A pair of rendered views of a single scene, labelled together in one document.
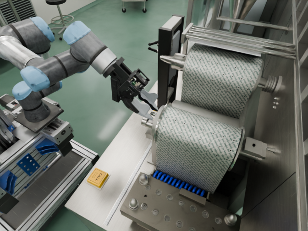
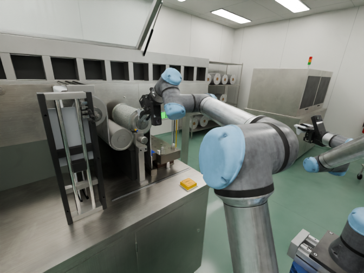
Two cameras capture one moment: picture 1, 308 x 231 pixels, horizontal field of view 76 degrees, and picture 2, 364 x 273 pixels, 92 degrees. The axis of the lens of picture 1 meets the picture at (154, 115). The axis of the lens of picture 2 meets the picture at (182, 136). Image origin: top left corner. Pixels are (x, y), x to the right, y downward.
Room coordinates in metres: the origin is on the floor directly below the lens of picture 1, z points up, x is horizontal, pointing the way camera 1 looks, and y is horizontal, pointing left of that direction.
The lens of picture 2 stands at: (1.21, 0.57, 1.52)
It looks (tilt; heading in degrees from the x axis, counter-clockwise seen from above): 20 degrees down; 204
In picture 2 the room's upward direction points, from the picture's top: 2 degrees clockwise
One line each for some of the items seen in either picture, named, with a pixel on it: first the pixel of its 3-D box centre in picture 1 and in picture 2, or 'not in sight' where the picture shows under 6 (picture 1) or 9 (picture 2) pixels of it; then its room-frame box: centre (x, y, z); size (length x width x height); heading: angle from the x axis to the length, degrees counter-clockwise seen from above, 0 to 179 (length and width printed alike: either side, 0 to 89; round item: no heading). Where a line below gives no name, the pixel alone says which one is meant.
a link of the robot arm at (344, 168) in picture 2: not in sight; (336, 163); (0.17, 0.96, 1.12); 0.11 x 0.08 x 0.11; 124
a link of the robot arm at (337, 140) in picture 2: not in sight; (345, 145); (0.16, 0.97, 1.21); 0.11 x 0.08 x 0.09; 34
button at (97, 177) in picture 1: (97, 177); (188, 183); (0.39, 0.26, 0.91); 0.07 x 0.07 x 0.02; 65
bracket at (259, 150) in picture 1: (255, 147); not in sight; (0.31, -0.29, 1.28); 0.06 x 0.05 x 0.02; 65
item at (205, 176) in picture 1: (186, 170); (141, 137); (0.33, -0.12, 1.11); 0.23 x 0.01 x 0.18; 65
